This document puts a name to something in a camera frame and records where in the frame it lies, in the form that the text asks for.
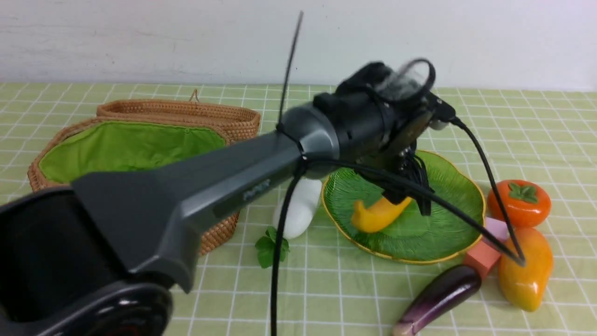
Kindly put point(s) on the white radish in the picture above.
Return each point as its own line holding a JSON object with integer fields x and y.
{"x": 299, "y": 215}

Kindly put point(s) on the green glass leaf plate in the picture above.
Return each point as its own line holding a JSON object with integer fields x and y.
{"x": 411, "y": 237}

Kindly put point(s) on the yellow orange mango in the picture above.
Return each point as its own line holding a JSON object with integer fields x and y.
{"x": 524, "y": 286}

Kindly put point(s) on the black zip tie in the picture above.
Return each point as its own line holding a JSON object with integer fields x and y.
{"x": 288, "y": 69}

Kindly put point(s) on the pink foam cube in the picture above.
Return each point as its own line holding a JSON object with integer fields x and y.
{"x": 497, "y": 228}

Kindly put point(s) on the checkered green tablecloth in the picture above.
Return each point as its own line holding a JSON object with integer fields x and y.
{"x": 328, "y": 287}

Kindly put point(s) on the woven basket lid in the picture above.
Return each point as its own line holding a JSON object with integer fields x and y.
{"x": 237, "y": 122}

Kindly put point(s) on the orange persimmon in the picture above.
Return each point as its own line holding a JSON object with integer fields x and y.
{"x": 526, "y": 203}

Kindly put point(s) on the woven wicker basket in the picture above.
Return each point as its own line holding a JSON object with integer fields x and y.
{"x": 120, "y": 144}

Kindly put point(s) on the purple eggplant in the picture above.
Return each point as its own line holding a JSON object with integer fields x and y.
{"x": 446, "y": 291}

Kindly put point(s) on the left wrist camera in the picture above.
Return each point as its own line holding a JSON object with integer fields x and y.
{"x": 442, "y": 113}

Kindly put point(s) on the red foam cube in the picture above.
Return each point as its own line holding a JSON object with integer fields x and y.
{"x": 482, "y": 257}

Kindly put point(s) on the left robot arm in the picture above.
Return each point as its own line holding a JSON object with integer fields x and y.
{"x": 98, "y": 257}

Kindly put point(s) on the yellow banana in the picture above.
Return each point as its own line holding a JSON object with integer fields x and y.
{"x": 378, "y": 216}

